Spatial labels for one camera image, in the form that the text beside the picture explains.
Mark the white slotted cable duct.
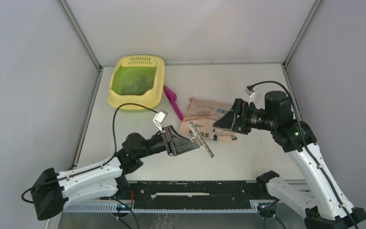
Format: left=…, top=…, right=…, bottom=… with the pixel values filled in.
left=62, top=202, right=260, bottom=214

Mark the yellow green litter box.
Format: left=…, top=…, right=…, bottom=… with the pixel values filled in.
left=108, top=55, right=165, bottom=110

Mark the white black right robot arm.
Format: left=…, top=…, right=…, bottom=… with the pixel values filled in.
left=214, top=96, right=366, bottom=229

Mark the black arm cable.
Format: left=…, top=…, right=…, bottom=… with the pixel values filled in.
left=247, top=80, right=360, bottom=229
left=21, top=103, right=158, bottom=205

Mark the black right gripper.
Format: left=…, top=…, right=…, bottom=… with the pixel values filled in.
left=213, top=98, right=276, bottom=135

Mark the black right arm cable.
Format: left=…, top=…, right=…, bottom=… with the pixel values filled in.
left=247, top=80, right=360, bottom=229

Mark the peach cat litter bag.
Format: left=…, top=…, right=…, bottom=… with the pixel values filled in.
left=179, top=98, right=237, bottom=144

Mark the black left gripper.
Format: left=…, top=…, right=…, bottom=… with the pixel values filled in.
left=137, top=125, right=198, bottom=158

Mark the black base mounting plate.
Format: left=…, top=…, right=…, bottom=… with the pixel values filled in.
left=117, top=180, right=276, bottom=211

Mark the magenta plastic scoop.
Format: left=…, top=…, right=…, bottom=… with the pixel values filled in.
left=163, top=85, right=183, bottom=121

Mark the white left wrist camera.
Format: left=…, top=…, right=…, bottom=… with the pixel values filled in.
left=152, top=110, right=168, bottom=132

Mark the aluminium frame rail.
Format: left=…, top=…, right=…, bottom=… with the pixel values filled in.
left=51, top=179, right=340, bottom=203

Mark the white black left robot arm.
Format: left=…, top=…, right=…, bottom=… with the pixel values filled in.
left=30, top=125, right=200, bottom=221

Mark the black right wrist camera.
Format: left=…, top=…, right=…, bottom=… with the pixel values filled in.
left=245, top=85, right=261, bottom=105

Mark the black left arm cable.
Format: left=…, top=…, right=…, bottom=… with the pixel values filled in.
left=21, top=103, right=158, bottom=205

